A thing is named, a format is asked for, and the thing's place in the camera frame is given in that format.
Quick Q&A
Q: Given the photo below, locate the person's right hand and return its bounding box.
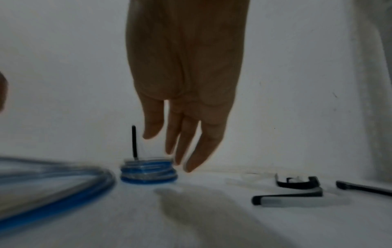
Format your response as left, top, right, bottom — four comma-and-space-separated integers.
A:
125, 0, 251, 173

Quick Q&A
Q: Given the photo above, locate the person's left hand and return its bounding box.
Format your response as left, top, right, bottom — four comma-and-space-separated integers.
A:
0, 71, 9, 114

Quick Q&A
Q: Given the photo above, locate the blue tube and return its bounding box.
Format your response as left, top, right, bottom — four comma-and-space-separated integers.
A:
120, 156, 178, 185

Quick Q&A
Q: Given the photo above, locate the blue coil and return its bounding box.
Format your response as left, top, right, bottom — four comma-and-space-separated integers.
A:
0, 156, 117, 234

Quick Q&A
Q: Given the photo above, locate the long black cable tie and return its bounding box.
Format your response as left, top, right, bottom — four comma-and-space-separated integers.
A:
335, 180, 392, 197

